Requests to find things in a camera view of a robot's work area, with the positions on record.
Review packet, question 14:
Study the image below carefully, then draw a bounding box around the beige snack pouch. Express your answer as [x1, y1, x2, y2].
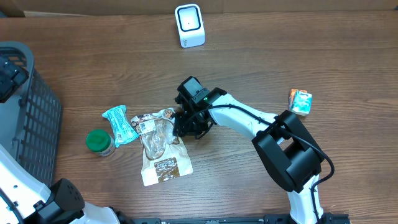
[131, 108, 193, 186]

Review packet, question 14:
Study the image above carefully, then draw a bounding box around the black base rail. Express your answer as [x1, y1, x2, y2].
[131, 213, 351, 224]

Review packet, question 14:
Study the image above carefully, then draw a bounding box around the green lid white jar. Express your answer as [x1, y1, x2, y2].
[86, 129, 116, 156]

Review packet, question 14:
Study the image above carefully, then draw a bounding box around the light green wipes packet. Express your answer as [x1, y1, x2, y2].
[102, 105, 139, 147]

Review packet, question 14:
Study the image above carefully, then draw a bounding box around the small orange box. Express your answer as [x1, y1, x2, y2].
[288, 89, 299, 111]

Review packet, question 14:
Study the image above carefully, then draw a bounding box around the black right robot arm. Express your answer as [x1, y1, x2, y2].
[174, 77, 331, 223]

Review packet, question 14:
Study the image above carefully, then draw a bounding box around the white barcode scanner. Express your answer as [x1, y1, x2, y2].
[175, 3, 205, 49]

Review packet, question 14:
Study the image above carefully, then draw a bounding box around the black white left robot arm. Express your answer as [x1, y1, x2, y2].
[1, 50, 132, 223]

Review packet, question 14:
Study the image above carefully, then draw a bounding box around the grey plastic mesh basket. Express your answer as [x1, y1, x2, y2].
[1, 41, 63, 186]

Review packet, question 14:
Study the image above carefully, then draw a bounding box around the small teal tissue pack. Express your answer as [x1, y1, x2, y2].
[291, 91, 312, 116]

